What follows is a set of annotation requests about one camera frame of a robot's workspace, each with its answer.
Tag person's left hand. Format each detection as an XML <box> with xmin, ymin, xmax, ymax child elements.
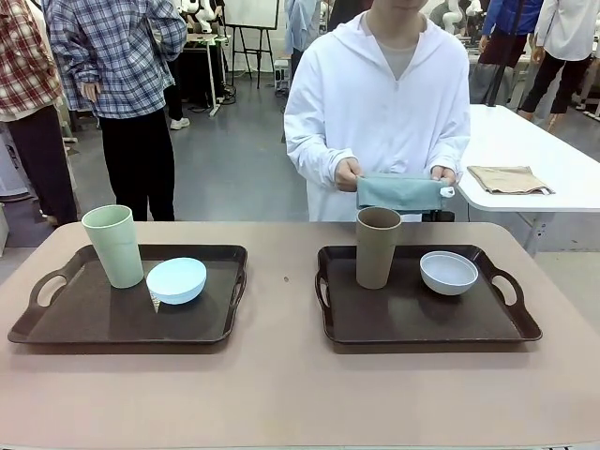
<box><xmin>429</xmin><ymin>164</ymin><xmax>458</xmax><ymax>186</ymax></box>

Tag person's right hand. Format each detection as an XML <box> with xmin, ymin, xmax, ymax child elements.
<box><xmin>334</xmin><ymin>157</ymin><xmax>365</xmax><ymax>193</ymax></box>

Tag teal cloth mat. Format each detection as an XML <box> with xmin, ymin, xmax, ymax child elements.
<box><xmin>354</xmin><ymin>172</ymin><xmax>456</xmax><ymax>213</ymax></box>

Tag beige cloth mat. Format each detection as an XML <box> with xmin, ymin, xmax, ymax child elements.
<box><xmin>466</xmin><ymin>165</ymin><xmax>557</xmax><ymax>196</ymax></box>

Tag brown tall cup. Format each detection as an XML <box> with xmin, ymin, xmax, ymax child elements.
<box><xmin>354</xmin><ymin>207</ymin><xmax>403</xmax><ymax>289</ymax></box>

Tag white bowl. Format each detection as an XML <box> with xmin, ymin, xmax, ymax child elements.
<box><xmin>419</xmin><ymin>250</ymin><xmax>480</xmax><ymax>297</ymax></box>

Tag light blue bowl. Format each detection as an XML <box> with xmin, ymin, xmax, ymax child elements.
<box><xmin>145</xmin><ymin>257</ymin><xmax>208</xmax><ymax>306</ymax></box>

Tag pale green tall cup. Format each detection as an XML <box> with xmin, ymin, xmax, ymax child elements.
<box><xmin>82</xmin><ymin>204</ymin><xmax>145</xmax><ymax>289</ymax></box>

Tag person's right forearm white sleeve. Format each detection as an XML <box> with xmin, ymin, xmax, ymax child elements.
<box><xmin>284</xmin><ymin>133</ymin><xmax>358</xmax><ymax>188</ymax></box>

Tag person's left forearm white sleeve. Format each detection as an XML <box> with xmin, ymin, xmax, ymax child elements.
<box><xmin>428</xmin><ymin>126</ymin><xmax>471</xmax><ymax>182</ymax></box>

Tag dark brown tray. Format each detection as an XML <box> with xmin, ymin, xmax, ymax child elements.
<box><xmin>7</xmin><ymin>243</ymin><xmax>248</xmax><ymax>347</ymax></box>
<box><xmin>314</xmin><ymin>244</ymin><xmax>544</xmax><ymax>347</ymax></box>

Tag person in white hoodie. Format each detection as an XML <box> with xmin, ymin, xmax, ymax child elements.
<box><xmin>283</xmin><ymin>0</ymin><xmax>472</xmax><ymax>223</ymax></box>

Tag white side table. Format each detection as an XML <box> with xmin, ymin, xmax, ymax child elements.
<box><xmin>457</xmin><ymin>103</ymin><xmax>600</xmax><ymax>257</ymax></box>

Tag black pole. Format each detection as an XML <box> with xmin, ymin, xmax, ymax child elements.
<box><xmin>487</xmin><ymin>32</ymin><xmax>513</xmax><ymax>108</ymax></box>

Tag person in light blue shirt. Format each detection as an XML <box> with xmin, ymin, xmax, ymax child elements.
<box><xmin>284</xmin><ymin>0</ymin><xmax>327</xmax><ymax>55</ymax></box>

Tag person in blue jacket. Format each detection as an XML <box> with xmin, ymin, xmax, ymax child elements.
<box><xmin>477</xmin><ymin>0</ymin><xmax>545</xmax><ymax>67</ymax></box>

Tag person in white shirt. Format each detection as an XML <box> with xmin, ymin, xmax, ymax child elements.
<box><xmin>519</xmin><ymin>0</ymin><xmax>599</xmax><ymax>130</ymax></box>

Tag whiteboard on black easel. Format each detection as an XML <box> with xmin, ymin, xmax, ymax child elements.
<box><xmin>224</xmin><ymin>0</ymin><xmax>281</xmax><ymax>88</ymax></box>

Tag person in blue plaid shirt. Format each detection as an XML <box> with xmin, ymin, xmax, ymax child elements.
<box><xmin>49</xmin><ymin>0</ymin><xmax>188</xmax><ymax>222</ymax></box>

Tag person in red plaid shirt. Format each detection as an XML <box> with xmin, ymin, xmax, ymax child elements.
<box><xmin>0</xmin><ymin>0</ymin><xmax>79</xmax><ymax>227</ymax></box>

